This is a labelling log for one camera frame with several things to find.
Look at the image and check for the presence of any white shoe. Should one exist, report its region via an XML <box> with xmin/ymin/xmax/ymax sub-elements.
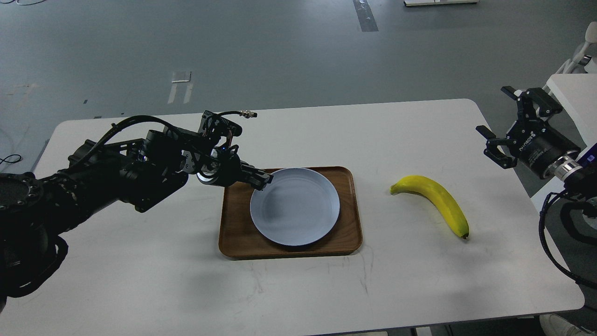
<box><xmin>539</xmin><ymin>314</ymin><xmax>596</xmax><ymax>336</ymax></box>

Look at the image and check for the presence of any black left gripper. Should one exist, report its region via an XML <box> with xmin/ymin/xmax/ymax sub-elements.
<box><xmin>196</xmin><ymin>147</ymin><xmax>273</xmax><ymax>190</ymax></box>

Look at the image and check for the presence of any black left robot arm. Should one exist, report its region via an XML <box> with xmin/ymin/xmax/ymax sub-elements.
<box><xmin>0</xmin><ymin>110</ymin><xmax>273</xmax><ymax>308</ymax></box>

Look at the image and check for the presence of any yellow banana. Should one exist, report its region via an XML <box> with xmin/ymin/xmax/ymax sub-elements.
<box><xmin>389</xmin><ymin>175</ymin><xmax>470</xmax><ymax>240</ymax></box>

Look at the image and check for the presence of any white side table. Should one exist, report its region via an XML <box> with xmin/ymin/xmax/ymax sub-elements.
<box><xmin>530</xmin><ymin>74</ymin><xmax>597</xmax><ymax>215</ymax></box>

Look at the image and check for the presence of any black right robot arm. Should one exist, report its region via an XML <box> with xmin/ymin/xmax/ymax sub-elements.
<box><xmin>476</xmin><ymin>86</ymin><xmax>596</xmax><ymax>245</ymax></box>

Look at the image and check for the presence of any blue-grey round plate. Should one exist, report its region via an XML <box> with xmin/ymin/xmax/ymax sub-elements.
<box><xmin>250</xmin><ymin>168</ymin><xmax>340</xmax><ymax>246</ymax></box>

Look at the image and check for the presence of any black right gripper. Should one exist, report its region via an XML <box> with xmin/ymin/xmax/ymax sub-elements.
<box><xmin>476</xmin><ymin>86</ymin><xmax>580</xmax><ymax>180</ymax></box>

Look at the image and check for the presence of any white rolling chair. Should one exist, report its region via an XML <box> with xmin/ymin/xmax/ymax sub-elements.
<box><xmin>555</xmin><ymin>21</ymin><xmax>597</xmax><ymax>75</ymax></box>

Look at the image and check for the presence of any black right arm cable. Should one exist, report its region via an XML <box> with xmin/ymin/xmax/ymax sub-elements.
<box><xmin>538</xmin><ymin>189</ymin><xmax>597</xmax><ymax>290</ymax></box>

